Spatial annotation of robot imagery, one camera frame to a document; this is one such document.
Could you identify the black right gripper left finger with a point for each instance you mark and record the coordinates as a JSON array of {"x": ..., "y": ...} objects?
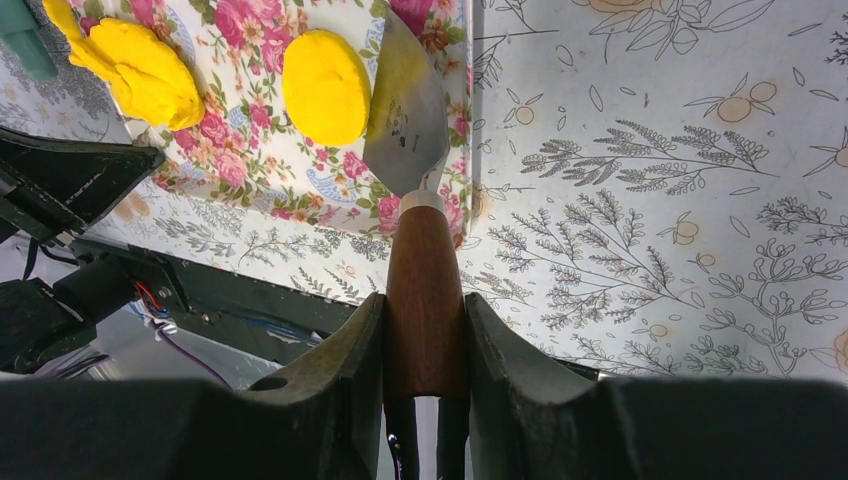
[{"x": 316, "y": 418}]

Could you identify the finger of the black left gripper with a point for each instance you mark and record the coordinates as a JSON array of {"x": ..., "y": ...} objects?
[{"x": 55, "y": 190}]

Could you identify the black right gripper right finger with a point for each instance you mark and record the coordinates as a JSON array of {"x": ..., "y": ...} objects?
[{"x": 534, "y": 418}]

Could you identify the metal spatula wooden handle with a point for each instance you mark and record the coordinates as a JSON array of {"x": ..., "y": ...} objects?
[{"x": 406, "y": 148}]

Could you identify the yellow dough piece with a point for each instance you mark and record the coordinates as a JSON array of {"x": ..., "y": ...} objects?
[{"x": 145, "y": 76}]

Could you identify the floral rectangular tray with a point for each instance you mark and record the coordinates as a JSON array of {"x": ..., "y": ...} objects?
[{"x": 246, "y": 151}]

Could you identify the round yellow dough wrapper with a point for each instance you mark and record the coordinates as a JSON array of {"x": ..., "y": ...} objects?
[{"x": 326, "y": 88}]

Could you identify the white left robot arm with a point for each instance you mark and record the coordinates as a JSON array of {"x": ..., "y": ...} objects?
[{"x": 40, "y": 322}]

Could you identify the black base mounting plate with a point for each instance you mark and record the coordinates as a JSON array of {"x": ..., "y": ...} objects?
[{"x": 269, "y": 321}]

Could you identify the floral tablecloth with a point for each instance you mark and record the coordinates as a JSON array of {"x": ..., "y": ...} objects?
[{"x": 657, "y": 187}]

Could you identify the teal handled tool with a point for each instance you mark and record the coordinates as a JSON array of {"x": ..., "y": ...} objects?
[{"x": 19, "y": 32}]

